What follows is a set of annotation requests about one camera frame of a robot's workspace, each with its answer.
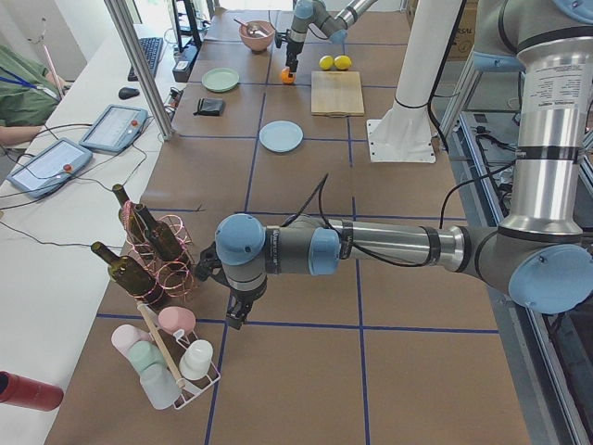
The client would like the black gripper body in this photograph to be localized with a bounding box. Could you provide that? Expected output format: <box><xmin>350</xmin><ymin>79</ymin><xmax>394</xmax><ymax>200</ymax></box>
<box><xmin>274</xmin><ymin>29</ymin><xmax>304</xmax><ymax>69</ymax></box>
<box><xmin>194</xmin><ymin>245</ymin><xmax>267</xmax><ymax>330</ymax></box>

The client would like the orange mandarin fruit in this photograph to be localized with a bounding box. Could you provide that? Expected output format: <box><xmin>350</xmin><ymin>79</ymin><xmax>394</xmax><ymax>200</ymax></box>
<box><xmin>280</xmin><ymin>69</ymin><xmax>296</xmax><ymax>85</ymax></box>

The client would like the light blue plate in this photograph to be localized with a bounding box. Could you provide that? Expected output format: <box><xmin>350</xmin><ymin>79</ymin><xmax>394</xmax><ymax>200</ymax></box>
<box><xmin>259</xmin><ymin>121</ymin><xmax>304</xmax><ymax>153</ymax></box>

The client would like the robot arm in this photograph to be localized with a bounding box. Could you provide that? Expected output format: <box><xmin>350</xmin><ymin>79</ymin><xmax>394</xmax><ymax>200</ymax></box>
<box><xmin>274</xmin><ymin>0</ymin><xmax>376</xmax><ymax>84</ymax></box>
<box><xmin>190</xmin><ymin>13</ymin><xmax>498</xmax><ymax>337</ymax></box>

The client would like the light green plate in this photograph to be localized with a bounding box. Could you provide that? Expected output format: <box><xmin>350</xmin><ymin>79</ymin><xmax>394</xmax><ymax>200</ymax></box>
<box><xmin>201</xmin><ymin>68</ymin><xmax>240</xmax><ymax>93</ymax></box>

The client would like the yellow lemon lower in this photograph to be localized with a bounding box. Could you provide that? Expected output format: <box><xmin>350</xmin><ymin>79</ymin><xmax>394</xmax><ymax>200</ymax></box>
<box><xmin>319</xmin><ymin>55</ymin><xmax>334</xmax><ymax>71</ymax></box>

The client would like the yellow lemon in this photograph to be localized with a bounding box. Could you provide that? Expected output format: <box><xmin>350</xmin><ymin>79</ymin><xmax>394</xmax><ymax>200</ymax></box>
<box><xmin>334</xmin><ymin>55</ymin><xmax>352</xmax><ymax>70</ymax></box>
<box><xmin>319</xmin><ymin>55</ymin><xmax>334</xmax><ymax>71</ymax></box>

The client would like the pink bowl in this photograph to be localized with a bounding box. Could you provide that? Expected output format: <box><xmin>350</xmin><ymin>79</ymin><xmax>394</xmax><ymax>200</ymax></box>
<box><xmin>239</xmin><ymin>20</ymin><xmax>275</xmax><ymax>52</ymax></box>

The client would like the metal ice scoop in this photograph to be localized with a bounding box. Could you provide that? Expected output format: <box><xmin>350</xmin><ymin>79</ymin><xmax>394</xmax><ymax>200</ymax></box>
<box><xmin>233</xmin><ymin>18</ymin><xmax>271</xmax><ymax>38</ymax></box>

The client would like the yellow lemon upper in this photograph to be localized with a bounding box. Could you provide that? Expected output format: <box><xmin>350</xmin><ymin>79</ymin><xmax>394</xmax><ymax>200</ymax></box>
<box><xmin>334</xmin><ymin>55</ymin><xmax>352</xmax><ymax>70</ymax></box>

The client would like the bamboo cutting board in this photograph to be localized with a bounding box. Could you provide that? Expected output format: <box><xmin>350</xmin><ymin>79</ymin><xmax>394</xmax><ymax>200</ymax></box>
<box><xmin>311</xmin><ymin>71</ymin><xmax>365</xmax><ymax>116</ymax></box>

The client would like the white cup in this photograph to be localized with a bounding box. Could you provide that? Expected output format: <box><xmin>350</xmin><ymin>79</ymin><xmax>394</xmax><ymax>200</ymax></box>
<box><xmin>179</xmin><ymin>339</ymin><xmax>213</xmax><ymax>380</ymax></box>

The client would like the folded grey cloth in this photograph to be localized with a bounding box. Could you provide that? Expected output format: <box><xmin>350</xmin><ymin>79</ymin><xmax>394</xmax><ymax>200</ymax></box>
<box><xmin>193</xmin><ymin>97</ymin><xmax>226</xmax><ymax>117</ymax></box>

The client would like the mint green cup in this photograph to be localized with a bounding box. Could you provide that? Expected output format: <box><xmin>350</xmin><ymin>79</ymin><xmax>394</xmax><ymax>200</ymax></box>
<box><xmin>125</xmin><ymin>340</ymin><xmax>166</xmax><ymax>375</ymax></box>

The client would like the grey cup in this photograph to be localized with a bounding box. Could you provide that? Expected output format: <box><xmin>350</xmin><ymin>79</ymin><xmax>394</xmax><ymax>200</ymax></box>
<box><xmin>140</xmin><ymin>363</ymin><xmax>181</xmax><ymax>410</ymax></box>

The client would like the pale pink cup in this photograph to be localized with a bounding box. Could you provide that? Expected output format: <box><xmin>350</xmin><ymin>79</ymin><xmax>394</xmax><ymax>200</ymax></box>
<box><xmin>110</xmin><ymin>324</ymin><xmax>153</xmax><ymax>358</ymax></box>

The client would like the black keyboard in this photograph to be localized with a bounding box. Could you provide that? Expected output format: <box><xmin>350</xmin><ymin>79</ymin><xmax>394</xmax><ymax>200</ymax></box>
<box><xmin>138</xmin><ymin>37</ymin><xmax>164</xmax><ymax>77</ymax></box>

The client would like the black computer mouse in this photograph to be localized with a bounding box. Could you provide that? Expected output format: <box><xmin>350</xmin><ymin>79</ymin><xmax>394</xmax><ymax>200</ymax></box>
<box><xmin>118</xmin><ymin>87</ymin><xmax>140</xmax><ymax>100</ymax></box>

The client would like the teach pendant far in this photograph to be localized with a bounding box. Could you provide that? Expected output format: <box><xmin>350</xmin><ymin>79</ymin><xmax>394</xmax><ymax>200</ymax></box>
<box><xmin>80</xmin><ymin>104</ymin><xmax>148</xmax><ymax>153</ymax></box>

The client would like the teach pendant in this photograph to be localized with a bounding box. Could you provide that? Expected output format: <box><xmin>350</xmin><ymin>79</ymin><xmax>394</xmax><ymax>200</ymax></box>
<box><xmin>7</xmin><ymin>138</ymin><xmax>93</xmax><ymax>198</ymax></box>
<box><xmin>80</xmin><ymin>104</ymin><xmax>148</xmax><ymax>153</ymax></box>

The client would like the teach pendant near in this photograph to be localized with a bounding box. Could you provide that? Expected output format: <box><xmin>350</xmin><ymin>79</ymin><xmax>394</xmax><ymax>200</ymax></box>
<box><xmin>7</xmin><ymin>138</ymin><xmax>93</xmax><ymax>198</ymax></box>

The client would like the red bottle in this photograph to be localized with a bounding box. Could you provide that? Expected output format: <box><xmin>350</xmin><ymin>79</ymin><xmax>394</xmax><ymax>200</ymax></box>
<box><xmin>1</xmin><ymin>371</ymin><xmax>64</xmax><ymax>412</ymax></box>

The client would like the seated person green shirt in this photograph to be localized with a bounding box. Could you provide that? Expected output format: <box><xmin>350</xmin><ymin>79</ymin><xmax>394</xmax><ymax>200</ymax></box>
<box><xmin>1</xmin><ymin>45</ymin><xmax>70</xmax><ymax>147</ymax></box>

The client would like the white wire cup rack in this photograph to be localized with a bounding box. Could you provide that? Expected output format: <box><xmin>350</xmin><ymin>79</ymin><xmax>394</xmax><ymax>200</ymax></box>
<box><xmin>137</xmin><ymin>303</ymin><xmax>221</xmax><ymax>411</ymax></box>

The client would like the copper wire bottle rack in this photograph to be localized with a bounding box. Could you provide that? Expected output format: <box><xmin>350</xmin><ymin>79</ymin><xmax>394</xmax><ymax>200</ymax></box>
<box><xmin>120</xmin><ymin>199</ymin><xmax>196</xmax><ymax>301</ymax></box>

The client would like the wooden rack handle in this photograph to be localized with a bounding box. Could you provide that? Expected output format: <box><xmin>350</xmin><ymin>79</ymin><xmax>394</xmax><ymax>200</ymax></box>
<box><xmin>136</xmin><ymin>303</ymin><xmax>185</xmax><ymax>389</ymax></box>

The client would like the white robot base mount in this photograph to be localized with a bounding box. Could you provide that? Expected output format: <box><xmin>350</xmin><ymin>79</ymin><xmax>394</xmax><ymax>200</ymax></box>
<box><xmin>367</xmin><ymin>0</ymin><xmax>463</xmax><ymax>163</ymax></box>

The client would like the aluminium frame post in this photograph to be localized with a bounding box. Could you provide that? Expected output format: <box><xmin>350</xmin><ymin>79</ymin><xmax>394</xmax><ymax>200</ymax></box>
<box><xmin>104</xmin><ymin>0</ymin><xmax>173</xmax><ymax>141</ymax></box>

